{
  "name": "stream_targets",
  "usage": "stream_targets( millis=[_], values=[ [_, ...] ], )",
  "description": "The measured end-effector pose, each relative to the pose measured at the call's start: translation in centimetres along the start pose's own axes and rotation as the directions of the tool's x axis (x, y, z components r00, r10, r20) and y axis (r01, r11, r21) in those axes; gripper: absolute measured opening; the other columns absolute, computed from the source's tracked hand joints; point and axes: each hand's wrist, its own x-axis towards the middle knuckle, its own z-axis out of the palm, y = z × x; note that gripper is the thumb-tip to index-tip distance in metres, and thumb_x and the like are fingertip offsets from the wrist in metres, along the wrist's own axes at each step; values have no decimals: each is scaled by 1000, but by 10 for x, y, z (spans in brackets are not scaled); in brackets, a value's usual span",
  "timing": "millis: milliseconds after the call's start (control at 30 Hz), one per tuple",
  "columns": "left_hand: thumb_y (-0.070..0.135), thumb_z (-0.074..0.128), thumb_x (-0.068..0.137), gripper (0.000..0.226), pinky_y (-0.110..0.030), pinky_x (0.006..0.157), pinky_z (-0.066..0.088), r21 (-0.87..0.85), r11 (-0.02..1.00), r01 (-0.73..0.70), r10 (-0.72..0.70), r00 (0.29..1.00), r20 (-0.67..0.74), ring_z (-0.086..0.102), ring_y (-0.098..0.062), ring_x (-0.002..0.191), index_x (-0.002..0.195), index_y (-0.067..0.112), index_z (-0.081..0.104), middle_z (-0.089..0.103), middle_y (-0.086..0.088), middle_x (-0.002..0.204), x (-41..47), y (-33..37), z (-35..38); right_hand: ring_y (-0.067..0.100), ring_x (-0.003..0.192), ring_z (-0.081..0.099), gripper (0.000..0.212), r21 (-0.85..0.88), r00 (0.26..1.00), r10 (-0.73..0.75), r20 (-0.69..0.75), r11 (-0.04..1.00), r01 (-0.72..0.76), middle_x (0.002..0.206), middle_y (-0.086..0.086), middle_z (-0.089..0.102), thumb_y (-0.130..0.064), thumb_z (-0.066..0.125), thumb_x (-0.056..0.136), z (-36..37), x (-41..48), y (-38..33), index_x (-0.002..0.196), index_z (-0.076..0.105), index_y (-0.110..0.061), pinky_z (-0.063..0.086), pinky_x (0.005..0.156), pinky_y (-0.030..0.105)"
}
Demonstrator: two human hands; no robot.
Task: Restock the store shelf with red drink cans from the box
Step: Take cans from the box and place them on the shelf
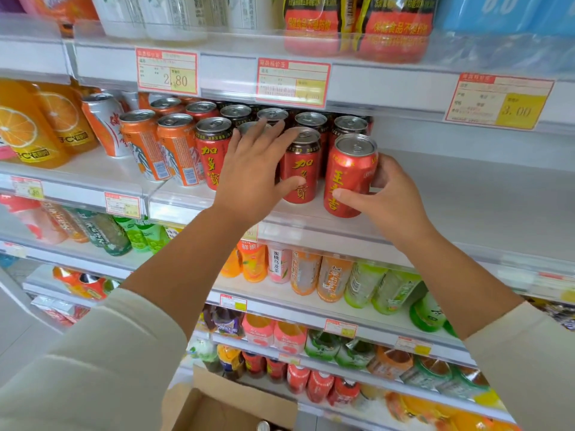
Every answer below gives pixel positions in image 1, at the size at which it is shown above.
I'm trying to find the person's left hand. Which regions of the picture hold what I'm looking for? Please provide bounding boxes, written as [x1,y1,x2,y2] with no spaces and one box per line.
[213,119,307,226]

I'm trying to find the person's right hand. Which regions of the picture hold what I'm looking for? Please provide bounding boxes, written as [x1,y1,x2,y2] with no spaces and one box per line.
[332,153,435,253]

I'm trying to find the red yellow-lettered tea can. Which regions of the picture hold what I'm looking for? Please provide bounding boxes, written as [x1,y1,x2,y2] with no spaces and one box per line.
[323,133,379,219]

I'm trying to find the person's right forearm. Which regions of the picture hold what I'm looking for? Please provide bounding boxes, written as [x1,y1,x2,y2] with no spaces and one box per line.
[395,229,524,341]

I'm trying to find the person's left forearm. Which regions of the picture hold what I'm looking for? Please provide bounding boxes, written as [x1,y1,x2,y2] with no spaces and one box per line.
[120,204,261,341]

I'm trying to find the group of red drink cans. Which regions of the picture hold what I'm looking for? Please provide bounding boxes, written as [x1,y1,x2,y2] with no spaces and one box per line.
[185,101,374,205]

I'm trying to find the large red-bordered price tag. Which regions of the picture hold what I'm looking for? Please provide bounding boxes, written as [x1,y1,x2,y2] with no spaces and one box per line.
[444,73,555,130]
[136,48,199,96]
[256,57,332,108]

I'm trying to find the pink peach tea bottle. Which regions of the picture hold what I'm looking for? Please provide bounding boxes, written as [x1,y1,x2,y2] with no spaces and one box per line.
[267,243,293,284]

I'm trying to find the orange label tea bottle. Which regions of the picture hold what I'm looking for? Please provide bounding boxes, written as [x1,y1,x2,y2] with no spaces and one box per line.
[290,250,323,296]
[317,257,354,303]

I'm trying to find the orange fruit drink bottle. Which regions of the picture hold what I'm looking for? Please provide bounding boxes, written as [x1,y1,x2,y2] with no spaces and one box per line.
[238,240,269,283]
[220,248,243,279]

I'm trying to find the green label tea bottle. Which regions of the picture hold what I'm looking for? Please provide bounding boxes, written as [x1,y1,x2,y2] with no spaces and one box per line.
[344,262,388,309]
[371,270,423,315]

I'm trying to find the red and black drink pack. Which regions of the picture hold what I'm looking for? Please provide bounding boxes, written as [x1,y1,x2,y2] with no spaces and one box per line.
[283,0,343,57]
[355,0,438,64]

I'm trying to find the light green drink bottle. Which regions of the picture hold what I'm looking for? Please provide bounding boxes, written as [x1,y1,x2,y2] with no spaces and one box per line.
[114,216,151,253]
[137,219,171,255]

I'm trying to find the pack of white bottles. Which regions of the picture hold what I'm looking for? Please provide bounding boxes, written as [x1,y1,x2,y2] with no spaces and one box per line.
[227,0,286,34]
[90,0,209,41]

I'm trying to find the white and orange drink can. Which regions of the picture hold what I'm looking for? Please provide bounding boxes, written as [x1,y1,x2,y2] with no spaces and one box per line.
[81,92,132,158]

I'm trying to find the green capped bottle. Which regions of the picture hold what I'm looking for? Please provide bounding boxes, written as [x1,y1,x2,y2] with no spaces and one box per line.
[409,292,447,333]

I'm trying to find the white store shelf unit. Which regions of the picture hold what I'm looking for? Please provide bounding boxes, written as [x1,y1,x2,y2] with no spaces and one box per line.
[0,13,575,431]

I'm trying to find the pink grapefruit drink bottle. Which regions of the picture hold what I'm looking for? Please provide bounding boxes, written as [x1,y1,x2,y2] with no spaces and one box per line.
[242,313,276,347]
[273,321,308,355]

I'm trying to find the green fruit drink bottle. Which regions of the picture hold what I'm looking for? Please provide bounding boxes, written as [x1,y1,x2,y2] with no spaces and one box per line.
[335,339,377,370]
[305,330,342,361]

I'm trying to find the purple label drink bottle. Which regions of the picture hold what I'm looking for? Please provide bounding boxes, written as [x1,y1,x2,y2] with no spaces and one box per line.
[209,306,245,339]

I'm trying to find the dark green tea bottle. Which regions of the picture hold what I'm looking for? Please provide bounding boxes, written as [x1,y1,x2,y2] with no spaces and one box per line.
[92,213,133,257]
[66,208,108,247]

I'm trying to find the brown orange tea bottle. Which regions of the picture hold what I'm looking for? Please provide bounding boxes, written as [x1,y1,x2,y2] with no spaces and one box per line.
[367,346,414,380]

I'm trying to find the dark red drink bottle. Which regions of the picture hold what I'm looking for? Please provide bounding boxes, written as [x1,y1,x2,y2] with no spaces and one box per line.
[266,358,288,383]
[243,352,268,379]

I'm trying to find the blue and yellow drink bottle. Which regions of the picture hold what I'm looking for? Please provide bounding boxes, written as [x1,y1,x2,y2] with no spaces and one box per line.
[217,345,245,380]

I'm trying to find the pale green drink bottle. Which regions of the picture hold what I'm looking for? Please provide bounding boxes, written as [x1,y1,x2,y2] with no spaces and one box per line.
[188,336,221,373]

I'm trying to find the amber tea bottle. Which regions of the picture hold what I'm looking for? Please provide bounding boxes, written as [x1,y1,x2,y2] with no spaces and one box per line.
[43,202,90,244]

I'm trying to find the red white-capped drink bottle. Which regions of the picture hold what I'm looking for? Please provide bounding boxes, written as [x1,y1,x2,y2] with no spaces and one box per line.
[287,364,311,395]
[306,371,335,404]
[328,378,361,408]

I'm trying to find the green white tea bottle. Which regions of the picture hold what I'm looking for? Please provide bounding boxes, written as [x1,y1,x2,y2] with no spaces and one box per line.
[400,356,454,391]
[438,365,490,400]

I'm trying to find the orange red drink bottle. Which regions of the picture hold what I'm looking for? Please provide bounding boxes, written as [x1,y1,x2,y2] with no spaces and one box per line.
[52,266,121,301]

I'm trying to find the brown cardboard box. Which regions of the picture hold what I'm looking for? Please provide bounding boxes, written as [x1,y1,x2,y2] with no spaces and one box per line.
[161,364,298,431]

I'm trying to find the orange soda bottle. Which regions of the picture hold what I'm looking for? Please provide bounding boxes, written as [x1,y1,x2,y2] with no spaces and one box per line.
[16,0,99,25]

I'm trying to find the dark snack packets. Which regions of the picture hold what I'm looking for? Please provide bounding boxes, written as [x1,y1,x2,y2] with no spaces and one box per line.
[526,297,575,332]

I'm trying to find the row of orange drink bottles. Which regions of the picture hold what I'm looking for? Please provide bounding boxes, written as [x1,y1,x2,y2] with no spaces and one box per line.
[385,392,522,431]

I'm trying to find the blue wrapped bottle pack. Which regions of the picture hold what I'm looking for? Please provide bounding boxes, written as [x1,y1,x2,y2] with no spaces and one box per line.
[436,0,575,36]

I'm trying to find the red white snack packets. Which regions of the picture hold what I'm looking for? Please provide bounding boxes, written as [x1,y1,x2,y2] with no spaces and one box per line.
[31,296,90,328]

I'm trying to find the cream long-sleeved top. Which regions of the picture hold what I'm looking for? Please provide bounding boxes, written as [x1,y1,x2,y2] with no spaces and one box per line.
[0,287,575,431]

